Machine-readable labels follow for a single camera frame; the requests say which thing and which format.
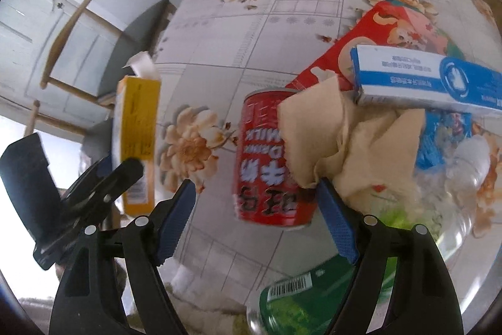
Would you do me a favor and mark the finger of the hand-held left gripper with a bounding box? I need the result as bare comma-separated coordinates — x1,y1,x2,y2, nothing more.
60,156,115,203
77,158,144,219

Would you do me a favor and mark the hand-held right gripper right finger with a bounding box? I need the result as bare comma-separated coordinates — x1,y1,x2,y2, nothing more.
318,178,465,335

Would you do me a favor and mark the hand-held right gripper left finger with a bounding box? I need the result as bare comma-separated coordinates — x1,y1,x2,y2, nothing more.
49,179,197,335

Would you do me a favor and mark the yellow cardboard box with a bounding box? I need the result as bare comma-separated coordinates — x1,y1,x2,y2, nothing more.
111,51,162,217

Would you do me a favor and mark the green plastic bottle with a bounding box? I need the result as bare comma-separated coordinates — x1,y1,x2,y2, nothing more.
246,135,499,335

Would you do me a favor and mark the brown paper napkin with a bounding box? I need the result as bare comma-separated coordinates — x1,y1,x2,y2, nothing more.
276,75,428,210

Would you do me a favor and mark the red drink can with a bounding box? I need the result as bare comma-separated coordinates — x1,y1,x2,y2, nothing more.
234,89,319,229

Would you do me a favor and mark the blue and white carton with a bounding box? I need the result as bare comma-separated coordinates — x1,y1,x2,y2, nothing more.
350,44,502,118

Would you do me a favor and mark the red snack bag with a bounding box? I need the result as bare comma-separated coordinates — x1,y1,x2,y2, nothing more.
286,0,471,92

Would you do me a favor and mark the wooden chair dark seat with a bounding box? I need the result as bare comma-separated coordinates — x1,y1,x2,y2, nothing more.
24,0,179,139

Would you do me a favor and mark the blue snack wrapper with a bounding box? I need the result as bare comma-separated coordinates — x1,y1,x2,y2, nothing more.
416,109,473,171

